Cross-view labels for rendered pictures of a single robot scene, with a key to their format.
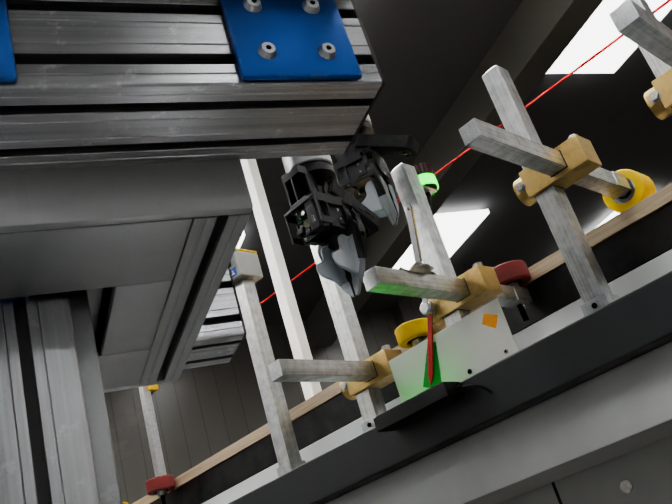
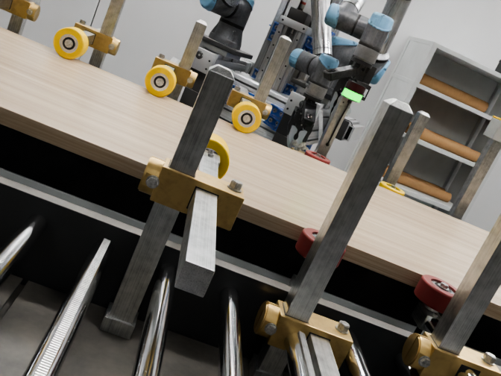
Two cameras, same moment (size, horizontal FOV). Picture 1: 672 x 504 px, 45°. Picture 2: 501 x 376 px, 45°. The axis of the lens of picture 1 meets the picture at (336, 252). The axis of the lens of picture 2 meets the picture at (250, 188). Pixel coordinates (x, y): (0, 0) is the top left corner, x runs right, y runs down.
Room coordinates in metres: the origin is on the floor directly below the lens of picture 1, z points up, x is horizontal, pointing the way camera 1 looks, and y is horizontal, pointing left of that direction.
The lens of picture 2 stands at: (2.52, -1.71, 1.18)
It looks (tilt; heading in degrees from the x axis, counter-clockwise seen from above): 14 degrees down; 132
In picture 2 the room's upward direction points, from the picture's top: 24 degrees clockwise
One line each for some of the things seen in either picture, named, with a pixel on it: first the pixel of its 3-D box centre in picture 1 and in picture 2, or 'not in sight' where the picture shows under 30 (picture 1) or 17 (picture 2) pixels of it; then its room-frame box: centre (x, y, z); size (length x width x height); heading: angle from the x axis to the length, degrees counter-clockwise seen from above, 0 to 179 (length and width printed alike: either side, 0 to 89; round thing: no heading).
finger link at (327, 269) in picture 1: (332, 272); (297, 139); (1.11, 0.01, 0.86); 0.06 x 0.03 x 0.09; 141
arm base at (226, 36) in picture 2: not in sight; (228, 33); (0.44, 0.08, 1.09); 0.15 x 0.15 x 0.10
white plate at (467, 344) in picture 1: (449, 357); not in sight; (1.37, -0.13, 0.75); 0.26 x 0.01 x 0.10; 51
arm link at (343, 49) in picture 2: not in sight; (341, 53); (0.89, 0.31, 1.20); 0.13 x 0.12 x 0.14; 34
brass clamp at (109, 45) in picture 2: not in sight; (96, 39); (0.88, -0.77, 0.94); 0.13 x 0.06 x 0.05; 51
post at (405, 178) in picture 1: (442, 275); (321, 151); (1.37, -0.17, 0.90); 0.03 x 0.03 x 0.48; 51
